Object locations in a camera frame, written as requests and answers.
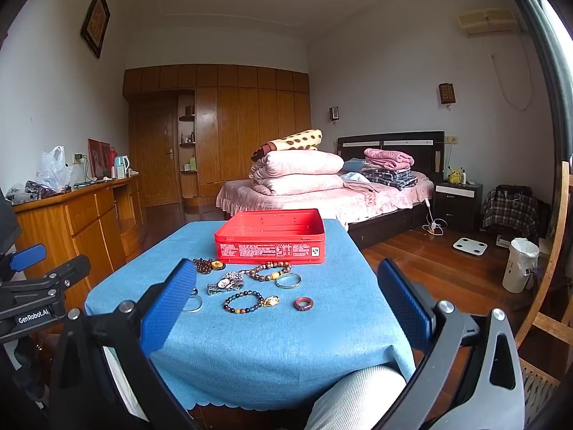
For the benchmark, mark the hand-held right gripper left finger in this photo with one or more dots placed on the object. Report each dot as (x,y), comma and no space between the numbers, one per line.
(168,304)

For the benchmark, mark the folded pink blanket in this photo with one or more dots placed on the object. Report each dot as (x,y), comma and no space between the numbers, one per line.
(387,156)

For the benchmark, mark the wooden door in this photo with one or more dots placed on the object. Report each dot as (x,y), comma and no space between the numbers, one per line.
(154,152)

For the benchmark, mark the dark framed wall picture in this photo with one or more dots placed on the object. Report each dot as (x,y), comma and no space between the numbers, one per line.
(95,21)

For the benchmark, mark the white plastic bag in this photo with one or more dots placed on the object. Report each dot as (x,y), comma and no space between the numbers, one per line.
(53,168)

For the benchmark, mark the dark wooden bed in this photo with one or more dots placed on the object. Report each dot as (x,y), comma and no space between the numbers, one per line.
(313,197)

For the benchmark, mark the white trash bin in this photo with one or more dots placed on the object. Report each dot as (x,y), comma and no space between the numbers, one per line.
(519,268)

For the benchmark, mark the folded pink quilt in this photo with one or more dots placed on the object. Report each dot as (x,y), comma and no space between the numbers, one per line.
(304,161)
(304,183)

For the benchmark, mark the wooden sideboard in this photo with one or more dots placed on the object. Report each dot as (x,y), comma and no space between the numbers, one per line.
(67,224)

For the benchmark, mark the folded plaid clothes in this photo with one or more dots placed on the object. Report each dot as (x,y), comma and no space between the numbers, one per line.
(389,178)

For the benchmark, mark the white bathroom scale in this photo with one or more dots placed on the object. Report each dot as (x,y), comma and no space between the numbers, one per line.
(470,247)

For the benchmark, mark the spotted cream blanket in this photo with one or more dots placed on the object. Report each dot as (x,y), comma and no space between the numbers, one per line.
(300,139)

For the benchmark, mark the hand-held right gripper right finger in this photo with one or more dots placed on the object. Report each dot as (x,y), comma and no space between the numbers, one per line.
(403,309)

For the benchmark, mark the plaid bag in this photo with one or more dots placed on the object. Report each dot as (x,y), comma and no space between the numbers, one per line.
(510,212)

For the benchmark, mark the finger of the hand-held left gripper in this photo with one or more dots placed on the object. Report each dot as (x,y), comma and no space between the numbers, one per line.
(27,255)
(67,269)

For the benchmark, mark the yellow plush toy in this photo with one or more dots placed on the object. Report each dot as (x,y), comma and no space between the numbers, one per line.
(455,175)

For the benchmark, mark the wooden wardrobe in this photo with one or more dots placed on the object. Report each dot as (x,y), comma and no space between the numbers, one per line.
(250,134)

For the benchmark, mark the wall air conditioner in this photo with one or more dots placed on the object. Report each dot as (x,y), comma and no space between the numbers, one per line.
(488,22)

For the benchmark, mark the light blue electric kettle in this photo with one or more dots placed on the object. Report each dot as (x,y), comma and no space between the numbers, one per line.
(121,166)

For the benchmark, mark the blue tablecloth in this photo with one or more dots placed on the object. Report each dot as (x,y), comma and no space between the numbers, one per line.
(268,358)

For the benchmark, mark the wooden chair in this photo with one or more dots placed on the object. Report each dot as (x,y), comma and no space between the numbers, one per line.
(557,242)

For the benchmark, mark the dark patterned cloth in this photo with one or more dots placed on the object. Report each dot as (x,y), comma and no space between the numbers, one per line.
(38,187)

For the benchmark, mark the red framed picture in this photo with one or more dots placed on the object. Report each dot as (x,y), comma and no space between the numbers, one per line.
(98,159)

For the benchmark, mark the light blue cloth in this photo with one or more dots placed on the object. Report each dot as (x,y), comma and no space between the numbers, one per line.
(353,168)

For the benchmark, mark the dark nightstand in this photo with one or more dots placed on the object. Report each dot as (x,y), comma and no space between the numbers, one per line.
(456,206)

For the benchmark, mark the person's grey trouser leg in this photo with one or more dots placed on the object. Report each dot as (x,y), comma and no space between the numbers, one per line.
(353,398)

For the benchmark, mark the brown wall calendar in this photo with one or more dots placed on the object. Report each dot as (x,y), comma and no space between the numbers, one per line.
(446,93)

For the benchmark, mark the red tin box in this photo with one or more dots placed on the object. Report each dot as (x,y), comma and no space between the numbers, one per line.
(268,251)

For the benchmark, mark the wall outlet with plug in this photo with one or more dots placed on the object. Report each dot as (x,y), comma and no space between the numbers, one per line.
(79,157)

